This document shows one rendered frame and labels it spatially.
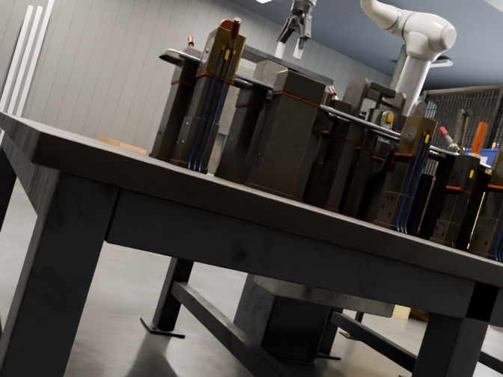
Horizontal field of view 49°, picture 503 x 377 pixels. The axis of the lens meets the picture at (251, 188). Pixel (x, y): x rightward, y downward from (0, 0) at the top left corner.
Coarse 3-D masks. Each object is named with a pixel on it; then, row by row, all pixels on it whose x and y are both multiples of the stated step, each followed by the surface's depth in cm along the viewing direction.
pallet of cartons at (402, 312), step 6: (396, 306) 463; (402, 306) 460; (396, 312) 460; (402, 312) 461; (408, 312) 462; (414, 312) 505; (420, 312) 511; (402, 318) 461; (426, 318) 486; (486, 336) 485
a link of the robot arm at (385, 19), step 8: (360, 0) 216; (368, 0) 212; (368, 8) 221; (376, 8) 224; (384, 8) 228; (392, 8) 231; (376, 16) 228; (384, 16) 229; (392, 16) 230; (384, 24) 232; (392, 24) 232
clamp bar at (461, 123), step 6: (462, 114) 211; (468, 114) 209; (456, 120) 212; (462, 120) 212; (456, 126) 211; (462, 126) 212; (456, 132) 210; (462, 132) 212; (456, 138) 209; (462, 138) 211; (462, 144) 210
